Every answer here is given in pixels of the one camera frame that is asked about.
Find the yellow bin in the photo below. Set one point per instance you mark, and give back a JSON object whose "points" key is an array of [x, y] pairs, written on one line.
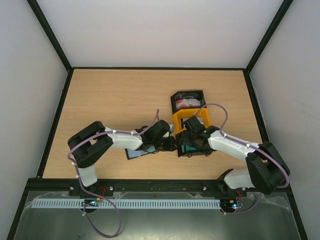
{"points": [[183, 114]]}

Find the red dotted card stack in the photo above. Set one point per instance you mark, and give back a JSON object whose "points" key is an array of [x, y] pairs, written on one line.
{"points": [[187, 103]]}

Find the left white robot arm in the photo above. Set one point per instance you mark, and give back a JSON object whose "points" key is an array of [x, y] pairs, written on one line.
{"points": [[91, 143]]}

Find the black bin with red cards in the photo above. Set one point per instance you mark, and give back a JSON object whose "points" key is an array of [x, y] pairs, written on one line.
{"points": [[187, 94]]}

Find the black bin with teal cards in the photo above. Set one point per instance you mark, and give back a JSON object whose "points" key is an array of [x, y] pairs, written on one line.
{"points": [[202, 152]]}

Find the black aluminium frame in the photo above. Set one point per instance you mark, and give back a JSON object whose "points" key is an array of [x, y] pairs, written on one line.
{"points": [[38, 183]]}

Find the black leather card holder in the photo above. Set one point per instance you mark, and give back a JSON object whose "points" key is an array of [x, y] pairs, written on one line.
{"points": [[132, 154]]}

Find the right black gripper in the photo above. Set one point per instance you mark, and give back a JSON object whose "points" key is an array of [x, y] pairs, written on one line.
{"points": [[191, 139]]}

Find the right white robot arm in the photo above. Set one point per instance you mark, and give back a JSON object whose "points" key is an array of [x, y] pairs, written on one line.
{"points": [[265, 168]]}

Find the light blue cable duct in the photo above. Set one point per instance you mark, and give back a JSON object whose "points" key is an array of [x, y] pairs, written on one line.
{"points": [[63, 203]]}

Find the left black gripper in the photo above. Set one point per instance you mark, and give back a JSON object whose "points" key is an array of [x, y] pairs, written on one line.
{"points": [[171, 146]]}

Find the teal card stack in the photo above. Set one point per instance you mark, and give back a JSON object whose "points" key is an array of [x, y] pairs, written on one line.
{"points": [[188, 149]]}

